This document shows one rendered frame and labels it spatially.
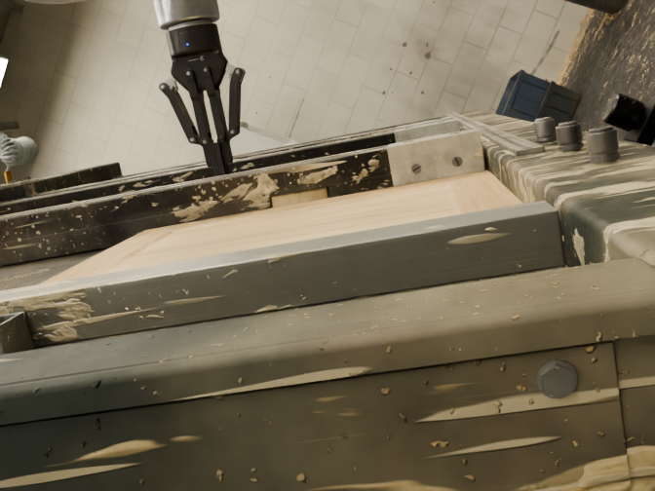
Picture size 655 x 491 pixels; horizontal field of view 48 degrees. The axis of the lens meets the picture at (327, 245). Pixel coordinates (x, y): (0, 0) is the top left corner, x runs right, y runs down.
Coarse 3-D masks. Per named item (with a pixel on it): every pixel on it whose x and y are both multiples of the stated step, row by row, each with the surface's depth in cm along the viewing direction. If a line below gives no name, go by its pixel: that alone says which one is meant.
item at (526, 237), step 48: (336, 240) 55; (384, 240) 52; (432, 240) 52; (480, 240) 52; (528, 240) 51; (48, 288) 58; (96, 288) 56; (144, 288) 55; (192, 288) 55; (240, 288) 54; (288, 288) 54; (336, 288) 54; (384, 288) 53; (48, 336) 57; (96, 336) 56
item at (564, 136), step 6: (564, 126) 73; (570, 126) 73; (576, 126) 73; (558, 132) 74; (564, 132) 73; (570, 132) 73; (576, 132) 73; (582, 132) 74; (558, 138) 74; (564, 138) 73; (570, 138) 73; (576, 138) 73; (582, 138) 73; (564, 144) 73; (570, 144) 73; (576, 144) 73; (582, 144) 73; (564, 150) 73; (570, 150) 73; (576, 150) 73
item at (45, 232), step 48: (432, 144) 99; (480, 144) 99; (144, 192) 105; (192, 192) 104; (240, 192) 104; (288, 192) 103; (336, 192) 102; (0, 240) 109; (48, 240) 108; (96, 240) 107
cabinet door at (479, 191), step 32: (384, 192) 96; (416, 192) 92; (448, 192) 86; (480, 192) 80; (192, 224) 101; (224, 224) 97; (256, 224) 91; (288, 224) 86; (320, 224) 81; (352, 224) 77; (384, 224) 73; (96, 256) 87; (128, 256) 84; (160, 256) 80; (192, 256) 76
